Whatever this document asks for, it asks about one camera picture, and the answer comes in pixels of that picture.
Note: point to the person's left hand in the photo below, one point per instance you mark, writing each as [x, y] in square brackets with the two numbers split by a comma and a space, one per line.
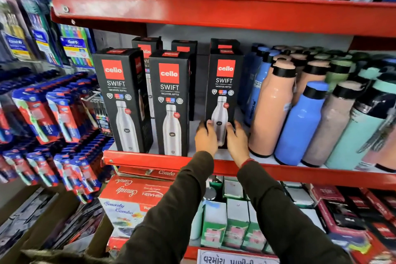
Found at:
[205, 141]

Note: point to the person's right hand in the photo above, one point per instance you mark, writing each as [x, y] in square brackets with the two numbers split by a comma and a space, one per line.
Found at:
[238, 147]

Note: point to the person's right thumb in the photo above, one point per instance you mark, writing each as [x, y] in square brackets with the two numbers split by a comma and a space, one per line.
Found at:
[230, 129]

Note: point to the person's left thumb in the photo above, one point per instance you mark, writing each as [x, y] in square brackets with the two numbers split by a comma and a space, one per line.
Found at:
[209, 125]

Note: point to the black steel flask carton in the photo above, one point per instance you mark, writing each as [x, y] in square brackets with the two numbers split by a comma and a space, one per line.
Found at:
[224, 87]

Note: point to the person's left forearm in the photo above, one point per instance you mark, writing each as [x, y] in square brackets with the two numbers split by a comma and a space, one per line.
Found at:
[173, 214]

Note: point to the person's right forearm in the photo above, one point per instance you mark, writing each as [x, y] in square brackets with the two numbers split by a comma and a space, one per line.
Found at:
[278, 217]

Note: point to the red wrist thread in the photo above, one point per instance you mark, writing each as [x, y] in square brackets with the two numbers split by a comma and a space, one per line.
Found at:
[247, 162]

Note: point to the red white lunch set box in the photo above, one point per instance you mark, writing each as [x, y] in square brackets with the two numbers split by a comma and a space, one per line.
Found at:
[148, 171]
[116, 242]
[130, 202]

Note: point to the row of pastel insulated bottles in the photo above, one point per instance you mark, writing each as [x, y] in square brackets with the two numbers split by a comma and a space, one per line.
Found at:
[309, 112]

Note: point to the row of black bottle boxes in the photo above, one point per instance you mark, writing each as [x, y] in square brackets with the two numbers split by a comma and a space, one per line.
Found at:
[123, 93]

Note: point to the group of green white boxes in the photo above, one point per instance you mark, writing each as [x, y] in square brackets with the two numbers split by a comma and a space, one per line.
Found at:
[229, 223]

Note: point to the stack of white grey boxes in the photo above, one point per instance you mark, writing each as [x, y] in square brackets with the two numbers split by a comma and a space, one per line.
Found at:
[301, 200]

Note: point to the black toothbrush packet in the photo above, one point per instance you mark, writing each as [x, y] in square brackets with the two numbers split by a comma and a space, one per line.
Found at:
[102, 120]

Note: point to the white shelf label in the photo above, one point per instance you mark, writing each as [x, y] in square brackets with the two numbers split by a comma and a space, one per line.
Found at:
[235, 257]

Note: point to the stack of red black boxes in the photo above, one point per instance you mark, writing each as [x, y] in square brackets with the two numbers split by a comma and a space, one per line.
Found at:
[359, 214]

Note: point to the hanging red blue toothbrush packets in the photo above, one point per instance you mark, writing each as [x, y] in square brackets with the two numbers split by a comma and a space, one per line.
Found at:
[52, 118]

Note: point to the brown cardboard box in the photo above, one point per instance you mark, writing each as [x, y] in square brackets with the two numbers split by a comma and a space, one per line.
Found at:
[96, 239]

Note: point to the hanging assorted toothbrush packs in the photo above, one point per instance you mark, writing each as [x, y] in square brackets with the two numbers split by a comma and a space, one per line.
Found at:
[43, 35]

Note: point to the pile of black plastic packets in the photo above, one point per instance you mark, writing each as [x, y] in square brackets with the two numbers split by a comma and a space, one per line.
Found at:
[37, 220]

